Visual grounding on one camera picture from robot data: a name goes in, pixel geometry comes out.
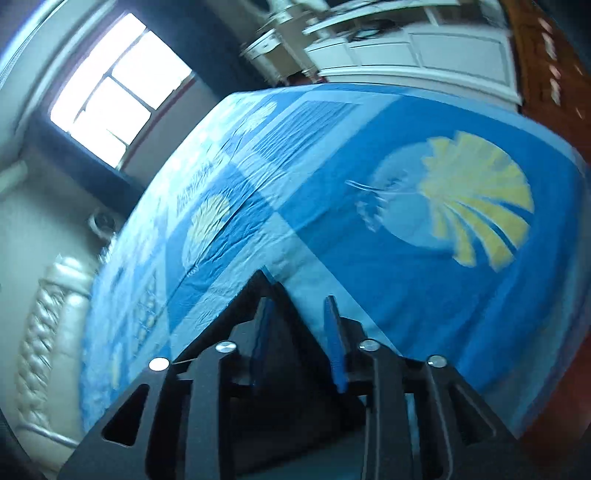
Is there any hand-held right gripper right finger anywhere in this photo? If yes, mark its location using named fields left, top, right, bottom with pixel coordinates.
left=323, top=295, right=532, bottom=480

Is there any white cabinet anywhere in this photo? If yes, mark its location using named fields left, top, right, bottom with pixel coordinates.
left=302, top=0, right=525, bottom=104

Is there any dark blue curtain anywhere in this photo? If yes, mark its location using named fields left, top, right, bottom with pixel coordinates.
left=28, top=122, right=146, bottom=210

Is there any window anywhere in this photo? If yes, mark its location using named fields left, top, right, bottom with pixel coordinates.
left=48, top=11, right=193, bottom=169

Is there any blue printed bed sheet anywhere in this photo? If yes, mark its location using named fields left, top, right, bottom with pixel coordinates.
left=78, top=83, right=589, bottom=439

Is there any white dressing table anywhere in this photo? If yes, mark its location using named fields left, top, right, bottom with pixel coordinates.
left=239, top=0, right=326, bottom=81

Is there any brown wooden door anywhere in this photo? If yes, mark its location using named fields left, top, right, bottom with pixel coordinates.
left=501, top=0, right=591, bottom=167

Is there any round headboard ornament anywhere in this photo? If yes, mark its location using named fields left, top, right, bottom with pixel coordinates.
left=88, top=208, right=122, bottom=239

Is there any cream tufted headboard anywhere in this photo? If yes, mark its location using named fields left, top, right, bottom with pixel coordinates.
left=9, top=254, right=98, bottom=450

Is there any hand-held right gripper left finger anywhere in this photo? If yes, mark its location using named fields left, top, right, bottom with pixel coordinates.
left=58, top=295, right=277, bottom=480

